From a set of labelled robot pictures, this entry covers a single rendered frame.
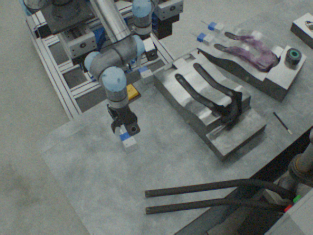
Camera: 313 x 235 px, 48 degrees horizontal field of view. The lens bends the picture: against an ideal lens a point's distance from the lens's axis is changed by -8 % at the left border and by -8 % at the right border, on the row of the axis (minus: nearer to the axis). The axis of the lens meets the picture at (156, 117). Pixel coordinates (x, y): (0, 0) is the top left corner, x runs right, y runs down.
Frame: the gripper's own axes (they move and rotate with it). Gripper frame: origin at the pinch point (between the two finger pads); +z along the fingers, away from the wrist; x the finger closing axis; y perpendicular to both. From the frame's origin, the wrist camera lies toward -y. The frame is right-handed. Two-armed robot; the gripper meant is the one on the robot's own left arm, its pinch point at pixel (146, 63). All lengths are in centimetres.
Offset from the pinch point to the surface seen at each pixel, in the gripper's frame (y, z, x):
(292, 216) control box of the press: -96, -53, 7
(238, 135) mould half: -48, 7, -20
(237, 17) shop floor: 86, 91, -126
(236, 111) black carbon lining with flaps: -38.0, 5.4, -25.5
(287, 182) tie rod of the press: -77, 3, -26
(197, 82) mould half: -17.1, 4.4, -17.3
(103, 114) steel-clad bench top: -8.4, 13.2, 26.5
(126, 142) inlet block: -28.9, 7.9, 23.5
